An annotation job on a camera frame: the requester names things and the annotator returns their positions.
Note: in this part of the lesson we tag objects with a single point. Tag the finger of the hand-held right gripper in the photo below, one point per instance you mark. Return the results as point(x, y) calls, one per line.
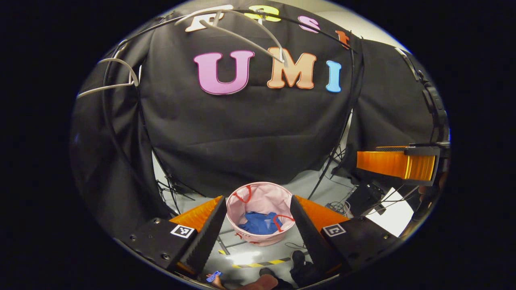
point(387, 165)

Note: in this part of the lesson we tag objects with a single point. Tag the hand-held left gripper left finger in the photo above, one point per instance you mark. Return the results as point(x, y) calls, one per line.
point(205, 237)

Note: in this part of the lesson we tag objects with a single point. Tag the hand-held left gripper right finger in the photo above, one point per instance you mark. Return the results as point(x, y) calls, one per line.
point(308, 237)

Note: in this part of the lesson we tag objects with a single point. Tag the pink laundry hamper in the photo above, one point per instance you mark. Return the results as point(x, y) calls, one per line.
point(262, 197)

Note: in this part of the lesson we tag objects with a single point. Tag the black clothes rack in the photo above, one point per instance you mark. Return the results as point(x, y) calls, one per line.
point(354, 80)

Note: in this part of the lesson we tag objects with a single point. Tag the white clothes hanger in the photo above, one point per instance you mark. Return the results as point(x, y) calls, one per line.
point(105, 86)
point(242, 38)

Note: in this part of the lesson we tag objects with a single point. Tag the person's black shoe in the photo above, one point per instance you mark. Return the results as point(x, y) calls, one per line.
point(268, 272)
point(300, 266)

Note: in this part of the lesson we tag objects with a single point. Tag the small blue object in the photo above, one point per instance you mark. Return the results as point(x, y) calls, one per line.
point(213, 276)

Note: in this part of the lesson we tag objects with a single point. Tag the power strip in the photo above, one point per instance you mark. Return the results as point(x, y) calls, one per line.
point(336, 208)

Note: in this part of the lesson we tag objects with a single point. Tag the black equipment case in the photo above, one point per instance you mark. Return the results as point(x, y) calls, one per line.
point(363, 199)

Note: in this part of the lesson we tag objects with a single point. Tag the white floor sheet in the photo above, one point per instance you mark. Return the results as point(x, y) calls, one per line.
point(397, 217)

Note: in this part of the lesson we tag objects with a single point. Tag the black tripod stand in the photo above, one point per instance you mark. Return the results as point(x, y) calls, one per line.
point(173, 189)
point(330, 161)

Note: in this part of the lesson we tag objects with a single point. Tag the yellow black hazard tape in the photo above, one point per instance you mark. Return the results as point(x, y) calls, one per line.
point(258, 264)

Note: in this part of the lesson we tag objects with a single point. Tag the black backdrop cloth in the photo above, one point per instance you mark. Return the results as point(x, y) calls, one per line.
point(242, 133)

